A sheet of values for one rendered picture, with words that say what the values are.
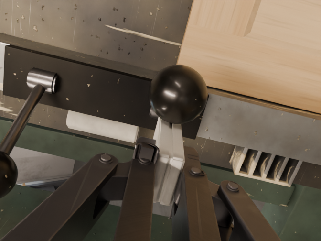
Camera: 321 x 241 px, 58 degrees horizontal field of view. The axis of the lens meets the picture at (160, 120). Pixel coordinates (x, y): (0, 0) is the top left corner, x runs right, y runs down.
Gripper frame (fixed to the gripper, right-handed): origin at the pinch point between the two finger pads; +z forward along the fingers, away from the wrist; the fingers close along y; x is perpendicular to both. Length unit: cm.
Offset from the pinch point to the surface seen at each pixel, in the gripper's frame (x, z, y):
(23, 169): -248, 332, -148
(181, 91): 4.1, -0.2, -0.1
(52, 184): -266, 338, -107
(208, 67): 3.6, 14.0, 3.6
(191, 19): 7.7, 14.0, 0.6
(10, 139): -4.3, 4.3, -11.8
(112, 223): -22.6, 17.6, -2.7
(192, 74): 5.0, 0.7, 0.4
